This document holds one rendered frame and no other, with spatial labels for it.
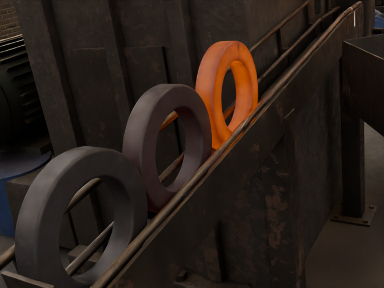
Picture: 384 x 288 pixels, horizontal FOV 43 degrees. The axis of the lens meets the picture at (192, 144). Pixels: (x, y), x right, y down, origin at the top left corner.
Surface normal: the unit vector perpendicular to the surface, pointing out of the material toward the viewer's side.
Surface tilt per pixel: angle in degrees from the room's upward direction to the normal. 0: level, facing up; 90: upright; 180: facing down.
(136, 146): 63
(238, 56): 90
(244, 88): 84
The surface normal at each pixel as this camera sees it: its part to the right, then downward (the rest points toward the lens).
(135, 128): -0.48, -0.27
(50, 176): -0.33, -0.69
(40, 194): -0.42, -0.49
